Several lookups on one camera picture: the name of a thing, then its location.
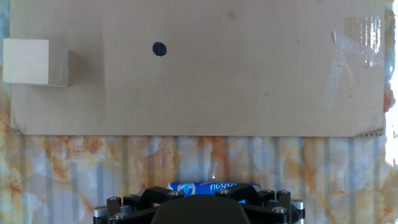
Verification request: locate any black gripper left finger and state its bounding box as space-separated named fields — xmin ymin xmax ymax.
xmin=93 ymin=185 xmax=185 ymax=224

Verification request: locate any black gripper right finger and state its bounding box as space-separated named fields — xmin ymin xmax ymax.
xmin=215 ymin=182 xmax=306 ymax=224

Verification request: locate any light wooden cube block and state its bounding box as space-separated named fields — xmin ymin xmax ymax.
xmin=2 ymin=38 xmax=70 ymax=88

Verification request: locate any blue white tissue pack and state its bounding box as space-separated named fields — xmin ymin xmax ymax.
xmin=167 ymin=182 xmax=262 ymax=205

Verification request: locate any marble pattern plastic sheet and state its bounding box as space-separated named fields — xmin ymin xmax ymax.
xmin=0 ymin=0 xmax=398 ymax=224

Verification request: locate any brown cardboard sheet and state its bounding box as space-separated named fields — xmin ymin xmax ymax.
xmin=9 ymin=0 xmax=386 ymax=138

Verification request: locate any clear tape piece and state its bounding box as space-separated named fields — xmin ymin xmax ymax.
xmin=320 ymin=17 xmax=385 ymax=110

